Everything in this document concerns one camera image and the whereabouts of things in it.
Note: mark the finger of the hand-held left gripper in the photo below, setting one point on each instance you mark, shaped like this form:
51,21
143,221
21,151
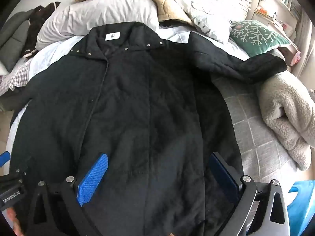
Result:
5,159

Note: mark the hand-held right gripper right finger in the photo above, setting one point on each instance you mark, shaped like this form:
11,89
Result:
222,175

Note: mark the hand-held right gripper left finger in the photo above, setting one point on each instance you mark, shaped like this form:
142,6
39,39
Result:
92,179

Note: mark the black padded coat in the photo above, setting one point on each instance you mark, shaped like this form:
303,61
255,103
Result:
147,103

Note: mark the person's left hand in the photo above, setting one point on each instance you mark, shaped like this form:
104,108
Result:
16,222

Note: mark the grey checked bed cover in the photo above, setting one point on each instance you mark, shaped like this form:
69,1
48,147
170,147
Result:
253,140

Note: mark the checked cloth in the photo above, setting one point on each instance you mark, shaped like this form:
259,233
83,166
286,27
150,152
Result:
17,76

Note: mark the blue plastic stool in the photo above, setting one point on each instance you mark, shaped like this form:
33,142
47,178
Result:
302,204

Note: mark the beige fleece blanket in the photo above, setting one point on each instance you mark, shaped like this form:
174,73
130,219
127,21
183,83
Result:
288,110

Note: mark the pink bedside box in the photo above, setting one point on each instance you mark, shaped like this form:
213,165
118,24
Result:
292,55

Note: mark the green coral print cushion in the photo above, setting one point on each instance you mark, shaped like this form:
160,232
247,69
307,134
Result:
258,36

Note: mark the beige curtain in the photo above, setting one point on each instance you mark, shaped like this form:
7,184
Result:
304,49

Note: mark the grey patterned pillow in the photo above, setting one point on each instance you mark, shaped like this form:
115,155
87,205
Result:
209,12

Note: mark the white pillow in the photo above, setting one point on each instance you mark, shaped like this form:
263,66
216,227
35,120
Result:
98,12

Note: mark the stack of magazines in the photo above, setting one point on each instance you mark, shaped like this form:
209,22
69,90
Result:
243,1

